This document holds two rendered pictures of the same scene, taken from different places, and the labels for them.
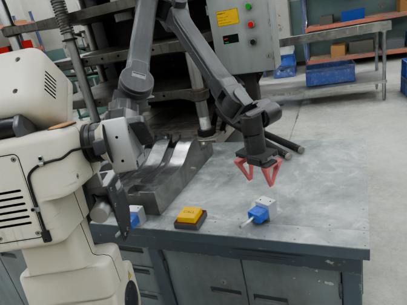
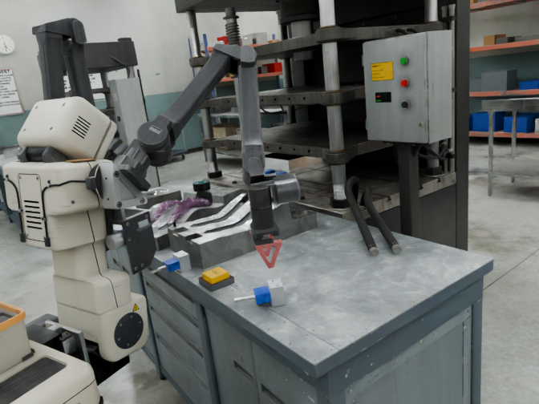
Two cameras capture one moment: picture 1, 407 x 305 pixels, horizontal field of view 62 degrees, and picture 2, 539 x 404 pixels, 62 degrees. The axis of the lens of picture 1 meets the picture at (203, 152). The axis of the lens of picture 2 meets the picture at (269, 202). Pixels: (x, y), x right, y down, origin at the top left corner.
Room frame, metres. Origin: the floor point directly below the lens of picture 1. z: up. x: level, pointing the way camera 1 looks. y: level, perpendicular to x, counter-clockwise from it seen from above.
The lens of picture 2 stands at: (-0.08, -0.67, 1.38)
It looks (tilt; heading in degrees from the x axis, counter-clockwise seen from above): 16 degrees down; 29
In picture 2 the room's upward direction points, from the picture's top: 7 degrees counter-clockwise
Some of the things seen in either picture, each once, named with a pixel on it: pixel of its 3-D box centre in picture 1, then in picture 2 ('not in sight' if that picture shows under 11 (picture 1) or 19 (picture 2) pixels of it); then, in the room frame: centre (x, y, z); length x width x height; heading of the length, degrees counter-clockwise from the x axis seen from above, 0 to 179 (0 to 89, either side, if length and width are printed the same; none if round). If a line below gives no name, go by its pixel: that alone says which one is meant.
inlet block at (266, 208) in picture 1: (255, 216); (258, 295); (0.83, -0.11, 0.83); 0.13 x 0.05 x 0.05; 126
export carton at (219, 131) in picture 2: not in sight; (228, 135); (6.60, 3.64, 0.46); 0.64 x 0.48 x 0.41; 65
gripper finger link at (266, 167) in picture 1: (265, 170); (268, 248); (0.83, -0.16, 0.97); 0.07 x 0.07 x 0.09; 36
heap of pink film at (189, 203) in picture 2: not in sight; (181, 204); (1.35, 0.54, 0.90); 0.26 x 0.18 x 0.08; 170
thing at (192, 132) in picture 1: (152, 122); (315, 179); (2.32, 0.31, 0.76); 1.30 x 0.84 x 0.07; 63
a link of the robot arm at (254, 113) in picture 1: (252, 122); (261, 195); (0.85, -0.14, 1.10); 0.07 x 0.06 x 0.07; 128
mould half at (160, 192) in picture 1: (158, 164); (243, 221); (1.26, 0.18, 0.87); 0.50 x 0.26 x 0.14; 153
